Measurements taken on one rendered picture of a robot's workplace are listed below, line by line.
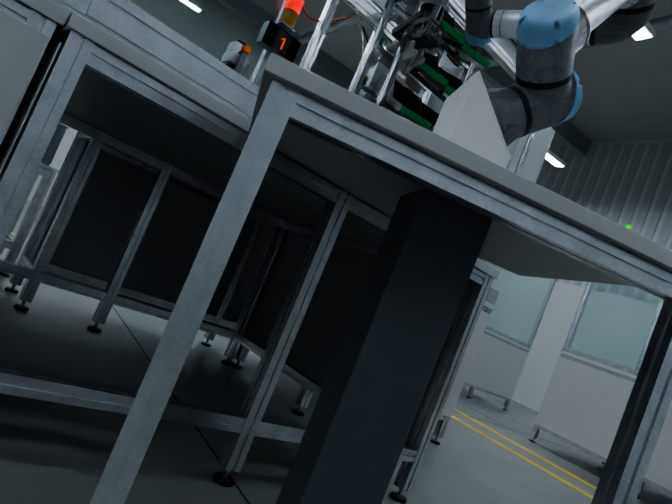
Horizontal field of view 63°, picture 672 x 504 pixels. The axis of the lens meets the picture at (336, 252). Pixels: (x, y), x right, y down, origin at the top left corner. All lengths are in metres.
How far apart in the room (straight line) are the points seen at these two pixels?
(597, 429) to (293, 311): 4.21
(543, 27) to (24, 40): 0.97
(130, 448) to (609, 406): 4.78
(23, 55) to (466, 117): 0.84
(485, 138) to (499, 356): 6.58
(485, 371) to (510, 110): 6.45
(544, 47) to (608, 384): 4.41
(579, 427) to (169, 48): 4.81
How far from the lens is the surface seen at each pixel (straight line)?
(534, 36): 1.24
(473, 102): 1.18
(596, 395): 5.44
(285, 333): 1.46
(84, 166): 2.61
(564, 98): 1.31
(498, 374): 7.74
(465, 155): 0.92
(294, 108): 0.87
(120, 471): 0.92
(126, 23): 1.30
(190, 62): 1.34
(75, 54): 1.20
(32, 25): 1.21
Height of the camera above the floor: 0.56
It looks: 4 degrees up
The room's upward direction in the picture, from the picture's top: 22 degrees clockwise
